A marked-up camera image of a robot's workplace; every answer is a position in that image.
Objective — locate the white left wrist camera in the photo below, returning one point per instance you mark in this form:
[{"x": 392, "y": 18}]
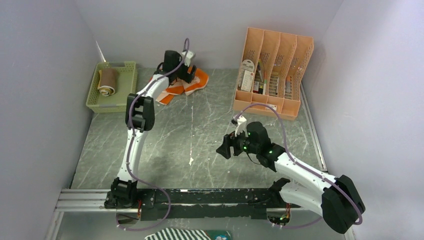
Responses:
[{"x": 188, "y": 56}]

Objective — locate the white red stationery box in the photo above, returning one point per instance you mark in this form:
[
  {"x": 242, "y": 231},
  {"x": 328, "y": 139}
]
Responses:
[{"x": 246, "y": 75}]

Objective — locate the pink plastic file organizer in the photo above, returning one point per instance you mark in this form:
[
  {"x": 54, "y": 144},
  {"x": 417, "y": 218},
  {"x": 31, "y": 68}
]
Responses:
[{"x": 280, "y": 61}]

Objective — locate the black white striped cloth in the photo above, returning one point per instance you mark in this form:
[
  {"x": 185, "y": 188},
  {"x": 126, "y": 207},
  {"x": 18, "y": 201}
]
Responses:
[{"x": 178, "y": 234}]

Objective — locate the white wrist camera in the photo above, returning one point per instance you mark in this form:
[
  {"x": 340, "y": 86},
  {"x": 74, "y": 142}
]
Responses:
[
  {"x": 240, "y": 122},
  {"x": 188, "y": 56}
]

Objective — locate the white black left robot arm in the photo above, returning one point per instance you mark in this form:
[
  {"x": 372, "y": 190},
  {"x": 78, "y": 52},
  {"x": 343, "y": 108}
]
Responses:
[{"x": 140, "y": 119}]

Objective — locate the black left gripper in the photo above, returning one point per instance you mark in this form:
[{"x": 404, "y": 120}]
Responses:
[{"x": 188, "y": 77}]

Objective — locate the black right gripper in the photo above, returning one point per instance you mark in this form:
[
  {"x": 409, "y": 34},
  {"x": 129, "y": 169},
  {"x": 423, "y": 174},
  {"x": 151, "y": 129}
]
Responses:
[{"x": 224, "y": 149}]

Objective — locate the teal patterned cloth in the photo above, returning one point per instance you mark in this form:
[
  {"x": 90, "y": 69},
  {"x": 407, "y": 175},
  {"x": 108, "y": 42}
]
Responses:
[{"x": 218, "y": 234}]

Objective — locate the yellow brown bear towel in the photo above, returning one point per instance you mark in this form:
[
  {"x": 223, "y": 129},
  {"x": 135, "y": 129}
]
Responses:
[{"x": 107, "y": 81}]

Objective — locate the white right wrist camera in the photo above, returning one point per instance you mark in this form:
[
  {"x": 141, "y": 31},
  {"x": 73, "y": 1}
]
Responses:
[{"x": 240, "y": 122}]

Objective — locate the orange and cream towel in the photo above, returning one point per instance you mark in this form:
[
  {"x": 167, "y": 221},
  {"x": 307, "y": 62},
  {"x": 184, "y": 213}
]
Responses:
[{"x": 180, "y": 87}]

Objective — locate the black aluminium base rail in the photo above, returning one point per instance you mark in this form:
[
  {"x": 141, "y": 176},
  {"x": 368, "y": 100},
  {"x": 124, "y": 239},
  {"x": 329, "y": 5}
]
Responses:
[{"x": 148, "y": 204}]

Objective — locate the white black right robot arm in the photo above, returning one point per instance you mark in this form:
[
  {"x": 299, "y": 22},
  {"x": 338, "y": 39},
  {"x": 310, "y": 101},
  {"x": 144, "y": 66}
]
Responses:
[{"x": 314, "y": 185}]

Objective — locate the green perforated plastic basket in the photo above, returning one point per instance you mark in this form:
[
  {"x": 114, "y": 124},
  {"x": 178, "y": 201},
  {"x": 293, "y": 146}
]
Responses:
[{"x": 126, "y": 84}]

